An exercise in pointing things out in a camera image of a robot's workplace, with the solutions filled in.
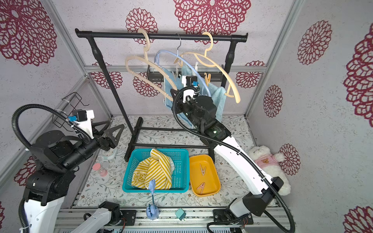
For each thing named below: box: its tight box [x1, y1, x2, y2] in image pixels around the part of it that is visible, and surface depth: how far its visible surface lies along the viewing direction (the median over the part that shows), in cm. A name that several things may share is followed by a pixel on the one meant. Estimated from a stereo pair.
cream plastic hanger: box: [125, 28, 178, 102], surface depth 63 cm
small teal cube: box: [174, 207, 187, 221], surface depth 76 cm
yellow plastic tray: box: [189, 154, 221, 198], surface depth 90 cm
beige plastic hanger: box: [173, 31, 241, 104], surface depth 59 cm
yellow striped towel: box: [131, 148, 175, 190], surface depth 84 cm
